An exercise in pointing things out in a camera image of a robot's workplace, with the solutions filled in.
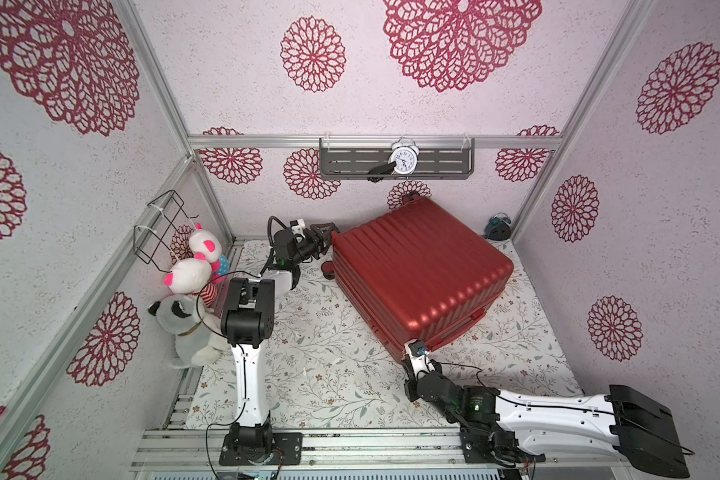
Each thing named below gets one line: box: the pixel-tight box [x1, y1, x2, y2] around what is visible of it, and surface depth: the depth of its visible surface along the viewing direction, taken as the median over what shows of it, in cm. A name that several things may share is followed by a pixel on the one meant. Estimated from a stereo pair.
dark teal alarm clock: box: [484, 212, 512, 241], surface depth 120 cm
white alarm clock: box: [388, 136, 420, 177], surface depth 92 cm
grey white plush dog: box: [148, 294, 225, 369], surface depth 83 cm
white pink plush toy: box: [189, 223, 229, 283], surface depth 95 cm
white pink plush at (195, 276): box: [163, 256, 229, 312], surface depth 86 cm
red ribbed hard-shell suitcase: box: [331, 192, 514, 362], surface depth 85 cm
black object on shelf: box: [367, 161, 397, 183], surface depth 94 cm
